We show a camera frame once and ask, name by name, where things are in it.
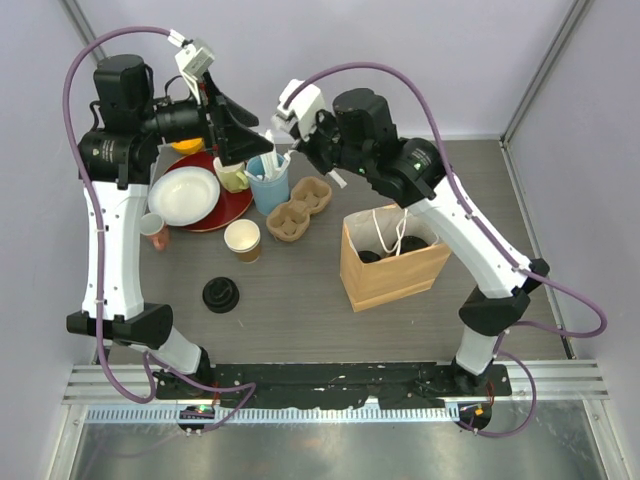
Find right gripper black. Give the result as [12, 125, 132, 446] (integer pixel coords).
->
[291, 105, 373, 179]

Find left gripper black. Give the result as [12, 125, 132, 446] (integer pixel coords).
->
[139, 70, 273, 165]

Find white straw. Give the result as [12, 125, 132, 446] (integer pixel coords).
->
[327, 169, 348, 189]

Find brown paper cups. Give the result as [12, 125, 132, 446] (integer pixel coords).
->
[224, 219, 261, 263]

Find lidded brown paper cup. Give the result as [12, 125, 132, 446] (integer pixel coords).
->
[358, 250, 382, 264]

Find brown paper bag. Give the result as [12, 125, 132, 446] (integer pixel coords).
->
[340, 205, 451, 312]

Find black lid stack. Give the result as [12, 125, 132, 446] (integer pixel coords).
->
[202, 277, 240, 314]

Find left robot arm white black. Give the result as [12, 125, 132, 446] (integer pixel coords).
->
[66, 50, 272, 399]

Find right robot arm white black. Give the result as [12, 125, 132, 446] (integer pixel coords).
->
[278, 85, 549, 395]

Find pale yellow mug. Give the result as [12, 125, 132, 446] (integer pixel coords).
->
[213, 157, 249, 193]

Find orange bowl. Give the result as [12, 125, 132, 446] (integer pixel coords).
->
[171, 138, 204, 155]

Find white wrapped straws bundle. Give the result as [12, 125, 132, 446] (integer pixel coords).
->
[245, 129, 291, 183]

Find blue cup holder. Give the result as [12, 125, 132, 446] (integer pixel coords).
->
[246, 154, 290, 216]

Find red round tray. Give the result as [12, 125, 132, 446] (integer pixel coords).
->
[163, 152, 253, 233]

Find white plate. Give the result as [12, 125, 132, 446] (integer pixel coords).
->
[148, 166, 221, 226]

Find cardboard cup carrier front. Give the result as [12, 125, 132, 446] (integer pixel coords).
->
[266, 176, 332, 243]

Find small white pink cup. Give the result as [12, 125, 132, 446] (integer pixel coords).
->
[139, 213, 170, 251]

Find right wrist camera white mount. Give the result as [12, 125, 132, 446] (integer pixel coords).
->
[272, 79, 326, 141]

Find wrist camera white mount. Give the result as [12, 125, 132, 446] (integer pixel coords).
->
[272, 79, 326, 141]
[167, 29, 215, 105]

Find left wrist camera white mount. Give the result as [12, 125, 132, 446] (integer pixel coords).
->
[167, 29, 215, 105]

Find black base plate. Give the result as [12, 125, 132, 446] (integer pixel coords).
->
[153, 360, 516, 409]

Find white slotted cable duct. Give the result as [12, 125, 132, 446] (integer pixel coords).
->
[85, 400, 459, 425]

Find aluminium rail frame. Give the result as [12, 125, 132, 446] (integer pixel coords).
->
[62, 360, 610, 405]

